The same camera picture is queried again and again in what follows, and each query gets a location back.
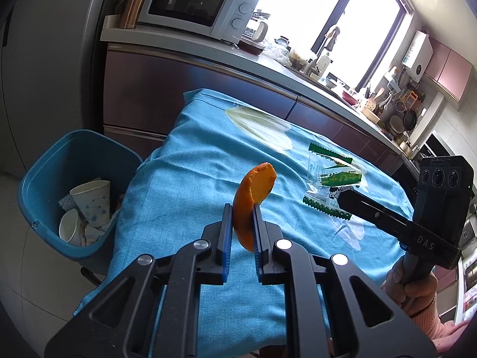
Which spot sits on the kitchen window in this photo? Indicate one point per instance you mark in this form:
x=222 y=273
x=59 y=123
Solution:
x=298 y=0

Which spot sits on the blue dotted paper cup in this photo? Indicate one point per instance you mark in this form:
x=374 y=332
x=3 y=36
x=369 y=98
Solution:
x=91 y=201

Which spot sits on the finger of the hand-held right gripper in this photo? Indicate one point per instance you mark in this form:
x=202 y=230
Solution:
x=372 y=214

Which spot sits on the clear green-edged wrapper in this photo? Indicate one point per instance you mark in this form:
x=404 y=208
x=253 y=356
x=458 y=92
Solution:
x=331 y=167
x=324 y=203

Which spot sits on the grey refrigerator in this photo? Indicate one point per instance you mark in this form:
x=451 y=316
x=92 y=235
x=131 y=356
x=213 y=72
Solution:
x=44 y=63

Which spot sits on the cream pot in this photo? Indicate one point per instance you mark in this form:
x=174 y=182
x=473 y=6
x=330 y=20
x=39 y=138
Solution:
x=369 y=115

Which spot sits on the clear plastic bag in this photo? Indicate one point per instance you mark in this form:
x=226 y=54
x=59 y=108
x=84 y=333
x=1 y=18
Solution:
x=278 y=54

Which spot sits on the black frying pan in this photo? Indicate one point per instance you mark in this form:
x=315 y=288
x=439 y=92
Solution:
x=410 y=120

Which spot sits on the blue floral tablecloth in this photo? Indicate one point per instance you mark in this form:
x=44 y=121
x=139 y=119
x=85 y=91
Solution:
x=186 y=175

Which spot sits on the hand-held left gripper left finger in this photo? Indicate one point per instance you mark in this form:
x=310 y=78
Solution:
x=226 y=242

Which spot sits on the white wall rack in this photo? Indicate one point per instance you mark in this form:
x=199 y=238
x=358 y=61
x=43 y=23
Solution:
x=392 y=78

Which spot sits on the white soap bottle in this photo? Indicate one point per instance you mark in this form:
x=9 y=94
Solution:
x=324 y=65

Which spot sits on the red bowl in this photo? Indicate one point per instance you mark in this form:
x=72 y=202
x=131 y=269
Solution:
x=350 y=98

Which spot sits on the pink wall cabinet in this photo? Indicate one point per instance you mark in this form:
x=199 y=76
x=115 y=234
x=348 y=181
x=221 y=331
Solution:
x=449 y=69

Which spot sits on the kitchen counter cabinet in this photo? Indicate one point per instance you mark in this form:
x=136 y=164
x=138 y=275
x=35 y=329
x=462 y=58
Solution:
x=167 y=89

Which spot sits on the orange peel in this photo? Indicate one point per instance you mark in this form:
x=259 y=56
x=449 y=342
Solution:
x=249 y=194

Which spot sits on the blue plastic trash bin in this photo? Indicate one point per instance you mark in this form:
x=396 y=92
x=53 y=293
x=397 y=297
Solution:
x=48 y=164

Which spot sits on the glass electric kettle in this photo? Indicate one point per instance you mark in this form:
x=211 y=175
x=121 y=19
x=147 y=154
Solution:
x=259 y=28

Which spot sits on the metal kitchen faucet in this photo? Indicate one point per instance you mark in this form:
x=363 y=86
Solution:
x=328 y=41

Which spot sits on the dark red food container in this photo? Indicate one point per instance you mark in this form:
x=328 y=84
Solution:
x=251 y=46

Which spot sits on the person's right hand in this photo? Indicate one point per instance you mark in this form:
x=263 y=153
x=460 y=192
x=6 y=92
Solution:
x=421 y=294

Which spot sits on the white microwave oven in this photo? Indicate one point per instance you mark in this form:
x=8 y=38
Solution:
x=186 y=0

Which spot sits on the metal strainer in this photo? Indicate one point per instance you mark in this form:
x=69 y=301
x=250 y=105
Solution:
x=400 y=106

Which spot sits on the plain white paper cup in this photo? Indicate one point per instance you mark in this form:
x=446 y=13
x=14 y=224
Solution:
x=70 y=227

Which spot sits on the black range hood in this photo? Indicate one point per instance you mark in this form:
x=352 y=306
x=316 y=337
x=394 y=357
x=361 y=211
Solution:
x=436 y=145

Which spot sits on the white water heater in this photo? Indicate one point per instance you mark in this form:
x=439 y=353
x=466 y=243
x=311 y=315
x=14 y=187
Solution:
x=417 y=54

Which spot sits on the white slotted spatula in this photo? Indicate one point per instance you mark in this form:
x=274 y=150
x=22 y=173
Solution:
x=369 y=104

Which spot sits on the plastic bag with food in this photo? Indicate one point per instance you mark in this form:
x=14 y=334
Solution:
x=298 y=59

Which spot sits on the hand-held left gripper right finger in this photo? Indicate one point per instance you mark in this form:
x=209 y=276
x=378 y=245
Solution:
x=257 y=242

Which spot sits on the copper thermos flask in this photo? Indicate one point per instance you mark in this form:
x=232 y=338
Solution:
x=134 y=2

